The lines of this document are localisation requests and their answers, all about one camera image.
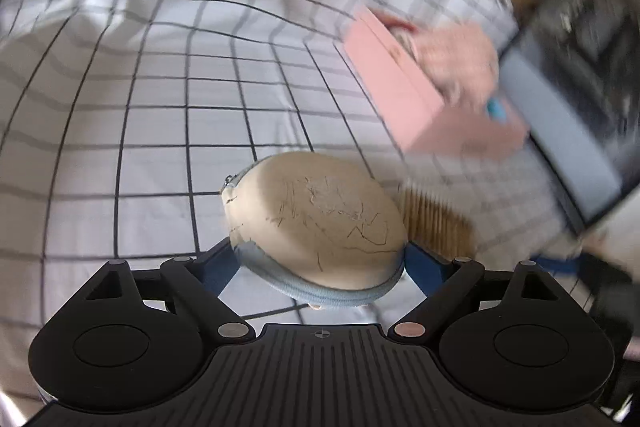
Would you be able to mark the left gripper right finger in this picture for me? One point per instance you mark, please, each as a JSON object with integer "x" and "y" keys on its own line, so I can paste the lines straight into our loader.
{"x": 445, "y": 285}

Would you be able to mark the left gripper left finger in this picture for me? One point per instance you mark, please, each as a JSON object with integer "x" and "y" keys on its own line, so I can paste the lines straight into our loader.
{"x": 195, "y": 284}

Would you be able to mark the round beige zip pouch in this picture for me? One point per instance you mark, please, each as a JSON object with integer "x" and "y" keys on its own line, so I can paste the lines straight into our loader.
{"x": 317, "y": 228}

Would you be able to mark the pink striped knitted cloth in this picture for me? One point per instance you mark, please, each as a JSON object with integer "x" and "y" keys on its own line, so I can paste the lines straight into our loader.
{"x": 461, "y": 62}

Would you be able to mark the blue face mask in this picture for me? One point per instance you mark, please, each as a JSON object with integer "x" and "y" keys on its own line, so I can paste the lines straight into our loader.
{"x": 496, "y": 111}

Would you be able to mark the crochet doll green dress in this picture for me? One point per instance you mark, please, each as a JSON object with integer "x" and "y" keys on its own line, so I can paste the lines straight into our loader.
{"x": 404, "y": 35}

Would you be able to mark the woven brown coaster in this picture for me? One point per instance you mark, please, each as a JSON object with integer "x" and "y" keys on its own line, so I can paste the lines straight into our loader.
{"x": 434, "y": 225}

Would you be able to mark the pink cardboard box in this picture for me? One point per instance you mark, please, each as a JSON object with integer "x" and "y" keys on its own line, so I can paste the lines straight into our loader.
{"x": 419, "y": 119}

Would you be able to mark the checkered white tablecloth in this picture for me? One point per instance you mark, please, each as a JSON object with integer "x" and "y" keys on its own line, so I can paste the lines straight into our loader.
{"x": 120, "y": 120}

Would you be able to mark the glass tank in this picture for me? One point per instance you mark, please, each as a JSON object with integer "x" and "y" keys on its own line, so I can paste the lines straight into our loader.
{"x": 572, "y": 72}

